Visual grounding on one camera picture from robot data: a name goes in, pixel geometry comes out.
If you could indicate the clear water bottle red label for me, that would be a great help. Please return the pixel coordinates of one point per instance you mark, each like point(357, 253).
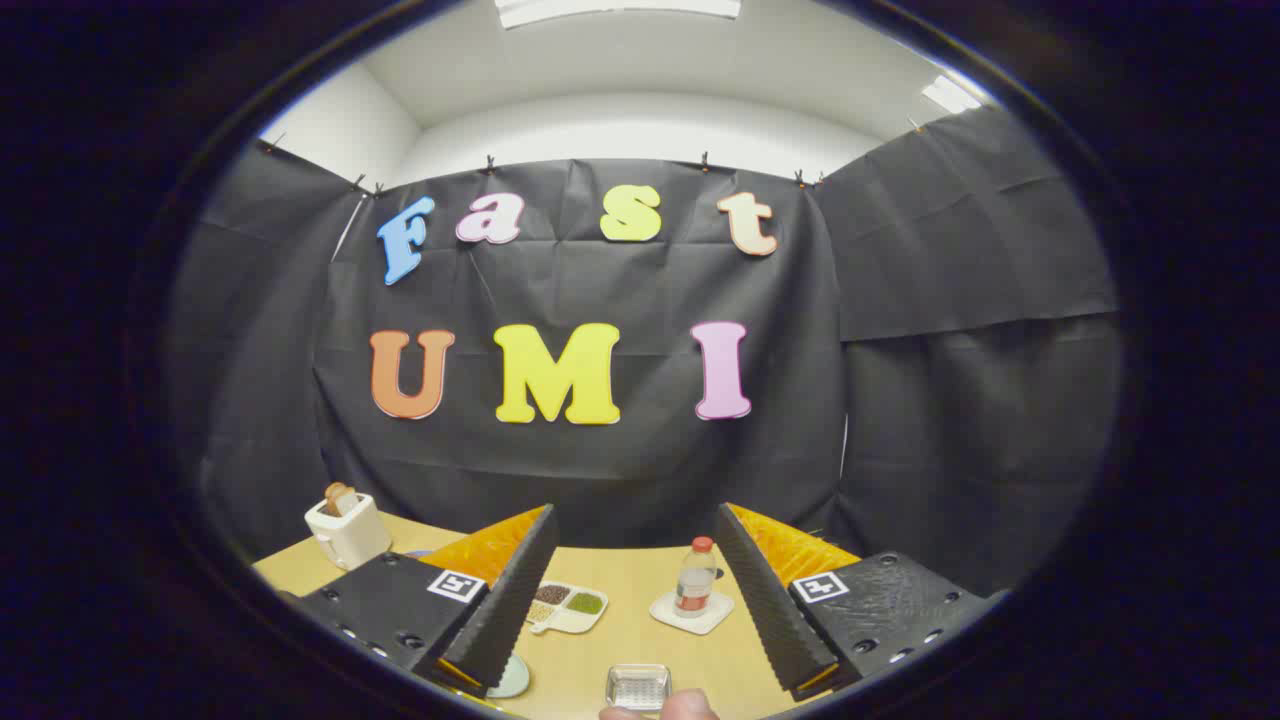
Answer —
point(694, 585)

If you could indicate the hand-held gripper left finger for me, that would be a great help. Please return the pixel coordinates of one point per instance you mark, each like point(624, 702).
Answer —
point(505, 600)

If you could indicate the white toaster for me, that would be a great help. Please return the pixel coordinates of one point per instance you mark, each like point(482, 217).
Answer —
point(352, 535)

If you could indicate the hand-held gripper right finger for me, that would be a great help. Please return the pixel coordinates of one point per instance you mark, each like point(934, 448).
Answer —
point(765, 600)

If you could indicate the long ceiling light panel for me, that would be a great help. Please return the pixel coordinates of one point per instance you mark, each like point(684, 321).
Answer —
point(615, 8)

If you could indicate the toasted bread slice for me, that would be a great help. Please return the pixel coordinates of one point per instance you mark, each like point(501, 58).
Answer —
point(338, 497)

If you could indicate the white square coaster tray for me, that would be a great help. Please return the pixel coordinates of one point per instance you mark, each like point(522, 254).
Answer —
point(714, 618)

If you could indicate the pale green plate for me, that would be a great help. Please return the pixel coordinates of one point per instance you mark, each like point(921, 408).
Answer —
point(516, 680)

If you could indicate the small ceiling light panel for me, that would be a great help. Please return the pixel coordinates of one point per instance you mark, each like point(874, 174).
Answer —
point(950, 95)

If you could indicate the white divided dish with beans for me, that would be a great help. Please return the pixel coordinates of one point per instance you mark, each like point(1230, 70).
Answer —
point(572, 623)

